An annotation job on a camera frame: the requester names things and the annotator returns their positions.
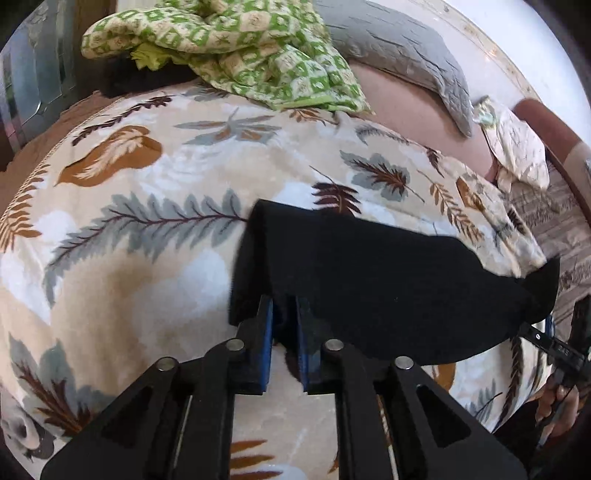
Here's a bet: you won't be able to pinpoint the grey quilted pillow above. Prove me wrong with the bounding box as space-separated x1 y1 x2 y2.
314 0 475 138

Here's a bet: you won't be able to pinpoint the pink bed sheet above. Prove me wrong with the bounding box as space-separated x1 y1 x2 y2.
348 60 497 181

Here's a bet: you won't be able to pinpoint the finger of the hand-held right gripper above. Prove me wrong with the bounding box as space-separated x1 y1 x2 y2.
517 316 572 361

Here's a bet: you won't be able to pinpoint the wooden wardrobe with mirrored panels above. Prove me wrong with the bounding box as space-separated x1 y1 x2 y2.
0 0 116 158

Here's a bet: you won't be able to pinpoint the person's right hand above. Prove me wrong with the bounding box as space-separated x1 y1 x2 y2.
534 381 581 432

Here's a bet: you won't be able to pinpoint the brown padded headboard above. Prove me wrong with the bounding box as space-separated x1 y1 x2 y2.
512 98 591 204

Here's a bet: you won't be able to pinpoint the grey brown patterned bedspread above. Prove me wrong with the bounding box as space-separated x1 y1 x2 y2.
501 171 591 324

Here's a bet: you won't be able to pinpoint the black pants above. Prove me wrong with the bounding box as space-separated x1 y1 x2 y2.
228 199 560 365

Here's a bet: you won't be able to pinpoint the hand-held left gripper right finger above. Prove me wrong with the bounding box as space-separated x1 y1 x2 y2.
295 295 528 480

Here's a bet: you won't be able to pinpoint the leaf print blanket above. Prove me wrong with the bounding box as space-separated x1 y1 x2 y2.
0 85 550 480

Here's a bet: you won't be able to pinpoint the white floral pillow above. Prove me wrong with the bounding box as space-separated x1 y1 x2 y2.
473 96 551 193

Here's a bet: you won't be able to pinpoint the green patterned cloth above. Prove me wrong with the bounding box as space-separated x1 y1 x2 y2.
81 0 372 115

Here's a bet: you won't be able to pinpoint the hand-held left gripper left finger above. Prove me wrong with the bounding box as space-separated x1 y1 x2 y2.
41 295 274 480

